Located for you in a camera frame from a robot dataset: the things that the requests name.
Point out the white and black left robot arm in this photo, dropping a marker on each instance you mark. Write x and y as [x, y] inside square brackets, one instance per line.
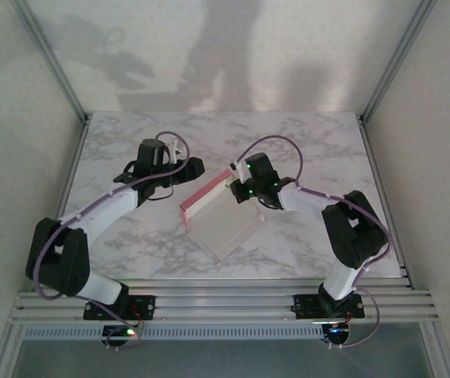
[67, 260]

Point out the pink and white paper box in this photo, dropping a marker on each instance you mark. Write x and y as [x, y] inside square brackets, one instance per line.
[224, 228]

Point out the aluminium table side rail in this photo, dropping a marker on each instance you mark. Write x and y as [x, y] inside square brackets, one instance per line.
[72, 169]
[376, 169]

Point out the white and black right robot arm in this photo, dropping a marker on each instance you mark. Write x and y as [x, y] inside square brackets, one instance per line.
[350, 232]

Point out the aluminium frame post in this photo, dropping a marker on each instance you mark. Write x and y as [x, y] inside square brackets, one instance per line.
[396, 59]
[439, 354]
[4, 354]
[51, 59]

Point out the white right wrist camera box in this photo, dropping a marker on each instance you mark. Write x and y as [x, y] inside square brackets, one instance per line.
[240, 169]

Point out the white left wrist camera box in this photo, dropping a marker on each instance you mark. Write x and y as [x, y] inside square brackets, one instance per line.
[174, 151]

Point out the aluminium frame rail beam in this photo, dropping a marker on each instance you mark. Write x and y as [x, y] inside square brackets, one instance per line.
[224, 303]

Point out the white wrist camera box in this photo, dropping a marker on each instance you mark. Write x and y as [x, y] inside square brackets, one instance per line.
[174, 151]
[240, 169]

